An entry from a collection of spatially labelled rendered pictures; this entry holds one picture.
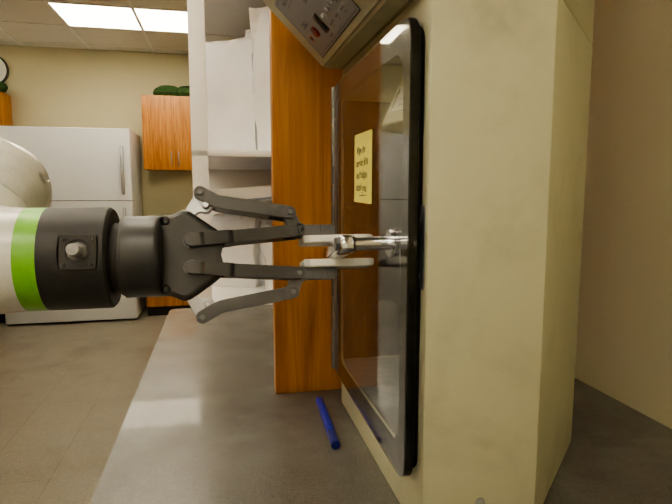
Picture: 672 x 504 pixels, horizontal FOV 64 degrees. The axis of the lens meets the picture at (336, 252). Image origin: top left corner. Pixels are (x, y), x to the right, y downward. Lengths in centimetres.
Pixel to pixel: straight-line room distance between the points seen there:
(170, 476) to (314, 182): 43
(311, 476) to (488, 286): 29
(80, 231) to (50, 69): 582
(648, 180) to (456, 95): 48
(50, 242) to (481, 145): 36
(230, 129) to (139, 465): 133
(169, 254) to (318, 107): 38
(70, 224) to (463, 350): 35
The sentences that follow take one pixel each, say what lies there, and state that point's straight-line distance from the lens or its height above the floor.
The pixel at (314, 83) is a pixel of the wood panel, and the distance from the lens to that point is 81.
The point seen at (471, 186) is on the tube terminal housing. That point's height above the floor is 125.
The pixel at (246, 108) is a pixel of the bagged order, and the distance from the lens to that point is 181.
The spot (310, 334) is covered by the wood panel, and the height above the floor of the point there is 103.
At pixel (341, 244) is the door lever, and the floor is 120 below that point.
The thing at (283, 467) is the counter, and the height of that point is 94.
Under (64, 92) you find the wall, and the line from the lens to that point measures 623.
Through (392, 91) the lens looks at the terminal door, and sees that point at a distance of 50.
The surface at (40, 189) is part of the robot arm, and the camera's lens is 64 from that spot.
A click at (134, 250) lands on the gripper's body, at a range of 49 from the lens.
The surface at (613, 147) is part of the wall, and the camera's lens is 95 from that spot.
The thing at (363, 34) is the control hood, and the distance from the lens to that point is 61.
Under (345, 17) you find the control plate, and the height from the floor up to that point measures 142.
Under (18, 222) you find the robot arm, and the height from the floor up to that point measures 122.
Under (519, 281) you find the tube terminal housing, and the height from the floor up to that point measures 117.
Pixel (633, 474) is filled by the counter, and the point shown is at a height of 94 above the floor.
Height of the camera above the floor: 125
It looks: 7 degrees down
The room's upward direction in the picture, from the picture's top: straight up
